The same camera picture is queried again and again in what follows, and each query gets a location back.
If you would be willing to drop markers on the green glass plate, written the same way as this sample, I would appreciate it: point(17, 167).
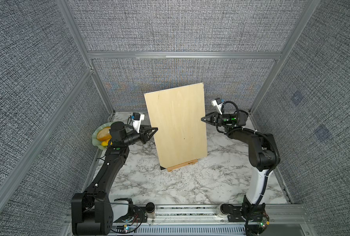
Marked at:
point(95, 142)

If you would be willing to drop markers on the right black lens cap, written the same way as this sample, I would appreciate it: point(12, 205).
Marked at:
point(225, 209)

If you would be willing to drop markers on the small circuit board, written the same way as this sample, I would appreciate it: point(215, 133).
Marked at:
point(125, 229)
point(263, 224)

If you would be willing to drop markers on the brown bread roll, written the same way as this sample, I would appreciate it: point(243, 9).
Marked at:
point(104, 134)

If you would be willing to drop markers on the black lens cap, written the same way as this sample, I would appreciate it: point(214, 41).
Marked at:
point(150, 210)
point(225, 209)

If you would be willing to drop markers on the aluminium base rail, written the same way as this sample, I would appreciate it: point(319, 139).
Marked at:
point(204, 220)

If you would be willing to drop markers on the left small circuit board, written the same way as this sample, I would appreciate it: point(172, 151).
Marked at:
point(125, 229)

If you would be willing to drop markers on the right small circuit board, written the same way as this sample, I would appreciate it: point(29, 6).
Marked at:
point(263, 224)

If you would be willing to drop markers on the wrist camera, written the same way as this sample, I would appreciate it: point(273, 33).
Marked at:
point(137, 119)
point(218, 104)

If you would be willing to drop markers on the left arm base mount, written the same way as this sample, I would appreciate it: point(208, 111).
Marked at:
point(126, 212)

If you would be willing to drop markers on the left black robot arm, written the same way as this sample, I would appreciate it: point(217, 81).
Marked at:
point(92, 211)

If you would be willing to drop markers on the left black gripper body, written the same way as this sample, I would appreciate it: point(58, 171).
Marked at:
point(132, 137)

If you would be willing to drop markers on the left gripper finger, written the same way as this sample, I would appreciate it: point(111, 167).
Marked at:
point(148, 127)
point(149, 133)

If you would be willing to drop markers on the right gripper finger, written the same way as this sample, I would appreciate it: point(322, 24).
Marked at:
point(209, 116)
point(210, 121)

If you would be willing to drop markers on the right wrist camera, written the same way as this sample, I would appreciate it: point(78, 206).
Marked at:
point(218, 104)

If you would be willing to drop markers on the yellow corn cob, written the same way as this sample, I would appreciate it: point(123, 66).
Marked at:
point(105, 143)

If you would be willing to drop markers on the small wooden easel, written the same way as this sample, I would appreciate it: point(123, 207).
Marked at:
point(192, 162)

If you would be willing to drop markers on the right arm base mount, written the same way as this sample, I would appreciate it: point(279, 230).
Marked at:
point(240, 213)

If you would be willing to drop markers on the light plywood board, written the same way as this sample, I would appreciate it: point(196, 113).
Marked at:
point(181, 136)

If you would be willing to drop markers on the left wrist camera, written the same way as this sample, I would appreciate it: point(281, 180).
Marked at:
point(137, 119)

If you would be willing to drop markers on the left black lens cap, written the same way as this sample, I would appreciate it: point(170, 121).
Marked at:
point(150, 210)

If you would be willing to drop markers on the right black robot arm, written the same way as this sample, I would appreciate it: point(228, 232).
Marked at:
point(263, 154)

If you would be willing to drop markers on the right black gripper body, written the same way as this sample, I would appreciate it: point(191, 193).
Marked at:
point(224, 121)

